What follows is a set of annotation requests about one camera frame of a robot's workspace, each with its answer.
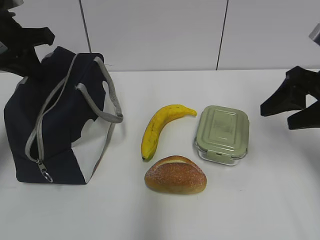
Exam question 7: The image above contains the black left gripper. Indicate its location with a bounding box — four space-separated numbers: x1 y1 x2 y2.
0 0 55 78

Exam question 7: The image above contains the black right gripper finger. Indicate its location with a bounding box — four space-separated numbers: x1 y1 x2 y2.
260 66 320 117
287 98 320 130

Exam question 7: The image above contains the green lid glass container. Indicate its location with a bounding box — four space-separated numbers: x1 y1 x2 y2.
194 105 250 166

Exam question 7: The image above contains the navy and white lunch bag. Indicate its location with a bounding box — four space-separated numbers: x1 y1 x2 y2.
4 47 124 185

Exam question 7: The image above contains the brown bread loaf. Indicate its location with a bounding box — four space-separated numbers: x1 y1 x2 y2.
144 155 207 195

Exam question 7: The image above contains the yellow banana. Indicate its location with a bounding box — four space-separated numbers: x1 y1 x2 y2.
140 104 197 162

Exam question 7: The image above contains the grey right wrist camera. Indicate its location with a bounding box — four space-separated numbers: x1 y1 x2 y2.
308 23 320 46

